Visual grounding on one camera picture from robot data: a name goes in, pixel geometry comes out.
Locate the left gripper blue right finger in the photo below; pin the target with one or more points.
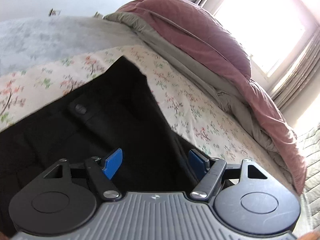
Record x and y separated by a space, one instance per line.
209 173

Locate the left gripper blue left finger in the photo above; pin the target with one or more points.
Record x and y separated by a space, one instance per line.
101 171

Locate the black pants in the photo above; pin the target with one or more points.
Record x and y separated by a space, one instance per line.
45 188

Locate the floral bed sheet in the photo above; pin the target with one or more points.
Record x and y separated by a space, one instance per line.
224 127

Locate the pink and grey duvet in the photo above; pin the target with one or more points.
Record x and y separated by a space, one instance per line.
194 31

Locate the light window curtain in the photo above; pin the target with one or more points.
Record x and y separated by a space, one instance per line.
300 72

